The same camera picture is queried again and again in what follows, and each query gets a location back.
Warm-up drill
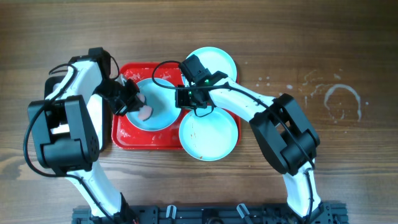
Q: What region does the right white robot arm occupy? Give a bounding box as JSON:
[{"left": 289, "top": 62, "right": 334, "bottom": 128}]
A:
[{"left": 175, "top": 72, "right": 321, "bottom": 221}]

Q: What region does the white plate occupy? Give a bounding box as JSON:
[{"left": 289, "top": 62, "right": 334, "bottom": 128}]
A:
[
  {"left": 178, "top": 108, "right": 239, "bottom": 161},
  {"left": 187, "top": 47, "right": 238, "bottom": 82},
  {"left": 126, "top": 78, "right": 181, "bottom": 131}
]

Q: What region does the pink green sponge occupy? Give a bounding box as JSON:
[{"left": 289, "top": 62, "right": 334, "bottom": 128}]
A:
[{"left": 137, "top": 94, "right": 153, "bottom": 121}]

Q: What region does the black soapy water tray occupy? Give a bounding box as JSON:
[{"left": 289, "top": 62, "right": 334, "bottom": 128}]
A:
[{"left": 44, "top": 75, "right": 111, "bottom": 152}]

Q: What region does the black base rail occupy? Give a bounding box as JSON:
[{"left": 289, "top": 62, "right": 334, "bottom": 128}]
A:
[{"left": 72, "top": 202, "right": 348, "bottom": 224}]

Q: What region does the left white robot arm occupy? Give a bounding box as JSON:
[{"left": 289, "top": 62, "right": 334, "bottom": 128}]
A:
[{"left": 23, "top": 50, "right": 150, "bottom": 223}]

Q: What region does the red plastic tray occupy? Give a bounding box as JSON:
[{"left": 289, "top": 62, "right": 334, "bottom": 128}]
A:
[{"left": 111, "top": 62, "right": 242, "bottom": 151}]

